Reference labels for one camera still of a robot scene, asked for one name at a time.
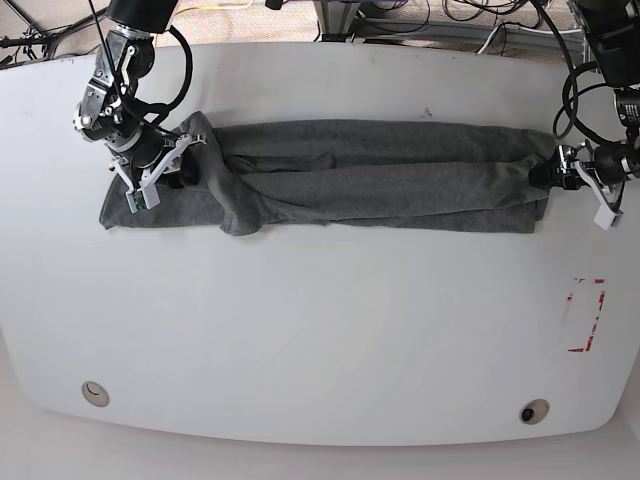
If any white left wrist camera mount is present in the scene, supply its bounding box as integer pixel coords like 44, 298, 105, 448
573, 161, 622, 231

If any right table grommet hole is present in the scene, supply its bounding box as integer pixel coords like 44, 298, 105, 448
519, 399, 550, 425

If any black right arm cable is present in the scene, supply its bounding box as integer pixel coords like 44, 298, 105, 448
87, 0, 195, 136

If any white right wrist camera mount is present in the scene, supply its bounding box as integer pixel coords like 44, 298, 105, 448
112, 134, 199, 214

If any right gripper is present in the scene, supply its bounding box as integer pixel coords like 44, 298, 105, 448
107, 130, 200, 189

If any red tape rectangle marking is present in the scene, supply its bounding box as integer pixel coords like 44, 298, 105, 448
560, 278, 607, 353

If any black tripod stand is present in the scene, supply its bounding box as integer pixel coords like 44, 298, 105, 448
1, 1, 107, 70

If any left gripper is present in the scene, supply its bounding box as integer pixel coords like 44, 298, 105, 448
528, 140, 639, 194

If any left table grommet hole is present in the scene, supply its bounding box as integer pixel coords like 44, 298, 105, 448
81, 381, 110, 408

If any yellow cable on floor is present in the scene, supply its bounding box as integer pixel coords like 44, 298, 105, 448
189, 0, 255, 14

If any table grommet hole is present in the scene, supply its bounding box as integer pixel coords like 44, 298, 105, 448
81, 381, 110, 408
519, 399, 550, 425

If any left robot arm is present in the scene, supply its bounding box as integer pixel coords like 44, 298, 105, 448
529, 1, 639, 190

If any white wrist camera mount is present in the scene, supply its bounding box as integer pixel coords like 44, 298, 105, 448
112, 134, 199, 214
573, 161, 622, 231

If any aluminium frame rail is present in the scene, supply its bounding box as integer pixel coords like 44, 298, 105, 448
321, 19, 561, 52

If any grey T-shirt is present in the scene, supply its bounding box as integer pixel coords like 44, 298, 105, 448
99, 112, 556, 236

